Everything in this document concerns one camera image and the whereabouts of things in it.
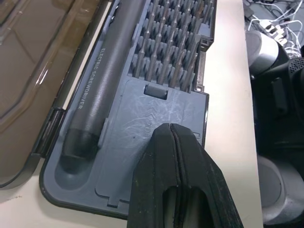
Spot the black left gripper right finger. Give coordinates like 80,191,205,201
170,123,245,228

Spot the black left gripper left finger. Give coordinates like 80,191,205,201
126,123,178,228

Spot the grey screwdriver bit case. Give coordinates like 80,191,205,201
39,0,217,220

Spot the steel screwdriver bit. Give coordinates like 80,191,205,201
135,42,146,79
148,51,159,83
184,33,199,93
159,56,171,86
171,58,185,89

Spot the dark grey electric screwdriver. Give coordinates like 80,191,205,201
62,0,148,160

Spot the smoky transparent case lid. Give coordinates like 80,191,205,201
0,0,121,190

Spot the silver and black robot body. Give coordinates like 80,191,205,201
244,29,304,228

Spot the white power strip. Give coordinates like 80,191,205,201
259,19,288,46

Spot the white cable tangle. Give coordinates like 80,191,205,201
246,0,304,59

